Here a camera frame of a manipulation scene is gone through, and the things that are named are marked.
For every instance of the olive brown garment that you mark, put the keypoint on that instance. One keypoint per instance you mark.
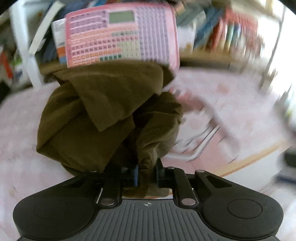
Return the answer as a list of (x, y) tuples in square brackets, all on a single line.
[(112, 115)]

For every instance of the row of books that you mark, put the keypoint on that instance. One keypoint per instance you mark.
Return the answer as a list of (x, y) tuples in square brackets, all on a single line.
[(217, 29)]

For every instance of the white book leaning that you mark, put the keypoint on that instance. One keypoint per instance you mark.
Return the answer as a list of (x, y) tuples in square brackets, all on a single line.
[(44, 26)]

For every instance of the white orange box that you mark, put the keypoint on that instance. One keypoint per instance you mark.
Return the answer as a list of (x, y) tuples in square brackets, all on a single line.
[(58, 30)]

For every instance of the pink checkered table mat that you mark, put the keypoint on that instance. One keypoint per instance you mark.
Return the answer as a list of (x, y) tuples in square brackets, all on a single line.
[(245, 146)]

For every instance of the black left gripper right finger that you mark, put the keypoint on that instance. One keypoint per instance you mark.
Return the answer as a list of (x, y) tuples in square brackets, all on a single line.
[(176, 180)]

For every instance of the pink learning tablet toy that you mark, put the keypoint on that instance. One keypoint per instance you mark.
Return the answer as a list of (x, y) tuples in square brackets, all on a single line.
[(138, 31)]

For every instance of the white shelf unit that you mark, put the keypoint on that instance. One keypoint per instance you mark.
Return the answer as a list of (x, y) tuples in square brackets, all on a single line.
[(20, 29)]

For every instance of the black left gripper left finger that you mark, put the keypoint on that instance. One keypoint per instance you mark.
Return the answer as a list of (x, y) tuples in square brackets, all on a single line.
[(113, 183)]

